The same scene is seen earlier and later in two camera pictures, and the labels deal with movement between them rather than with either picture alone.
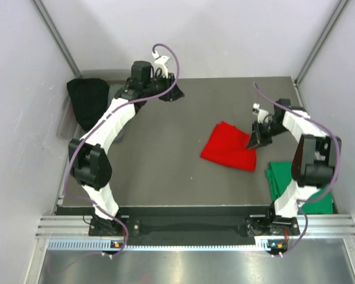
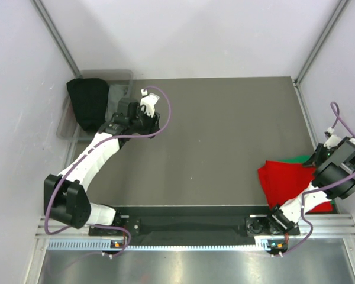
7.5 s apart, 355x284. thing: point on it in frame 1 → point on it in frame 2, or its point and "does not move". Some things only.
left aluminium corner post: (58, 39) does not move
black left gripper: (175, 93) → (152, 123)
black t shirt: (89, 99) does not move
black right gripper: (257, 139) → (315, 161)
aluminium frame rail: (322, 226) does not move
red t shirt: (228, 144) → (282, 181)
